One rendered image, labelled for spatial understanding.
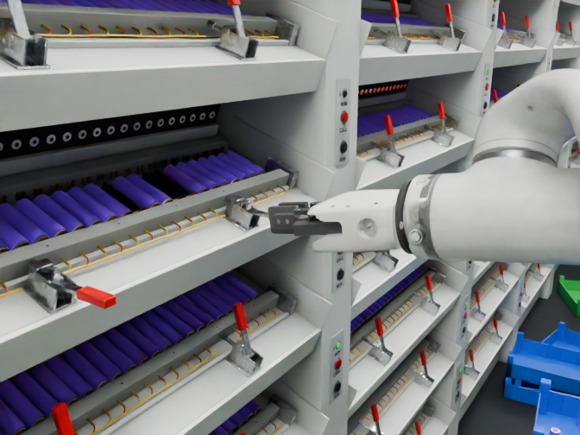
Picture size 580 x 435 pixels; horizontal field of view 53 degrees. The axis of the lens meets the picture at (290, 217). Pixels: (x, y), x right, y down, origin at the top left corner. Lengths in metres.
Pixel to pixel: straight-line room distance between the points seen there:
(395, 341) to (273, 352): 0.50
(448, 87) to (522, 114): 0.93
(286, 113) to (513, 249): 0.43
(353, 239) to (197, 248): 0.18
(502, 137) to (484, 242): 0.10
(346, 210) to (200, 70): 0.20
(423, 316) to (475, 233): 0.89
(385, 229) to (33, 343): 0.33
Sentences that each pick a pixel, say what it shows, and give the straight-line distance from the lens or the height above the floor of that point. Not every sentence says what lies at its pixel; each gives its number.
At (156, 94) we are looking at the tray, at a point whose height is 1.13.
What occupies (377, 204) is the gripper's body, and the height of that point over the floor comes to 1.02.
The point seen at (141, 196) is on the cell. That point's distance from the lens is 0.69.
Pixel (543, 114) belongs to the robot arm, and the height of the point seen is 1.11.
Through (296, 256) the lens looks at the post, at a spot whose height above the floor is 0.86.
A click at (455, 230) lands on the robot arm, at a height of 1.01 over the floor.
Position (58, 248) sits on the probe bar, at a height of 0.99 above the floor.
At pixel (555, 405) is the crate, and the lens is 1.44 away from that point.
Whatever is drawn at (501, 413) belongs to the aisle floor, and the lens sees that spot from 2.15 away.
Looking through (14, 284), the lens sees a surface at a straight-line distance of 0.56.
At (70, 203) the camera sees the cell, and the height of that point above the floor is 1.01.
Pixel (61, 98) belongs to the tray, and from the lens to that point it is 0.51.
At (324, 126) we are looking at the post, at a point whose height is 1.06.
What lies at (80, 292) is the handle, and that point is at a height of 0.98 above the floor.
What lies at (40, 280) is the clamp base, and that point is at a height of 0.98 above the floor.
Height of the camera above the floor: 1.17
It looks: 17 degrees down
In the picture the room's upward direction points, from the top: straight up
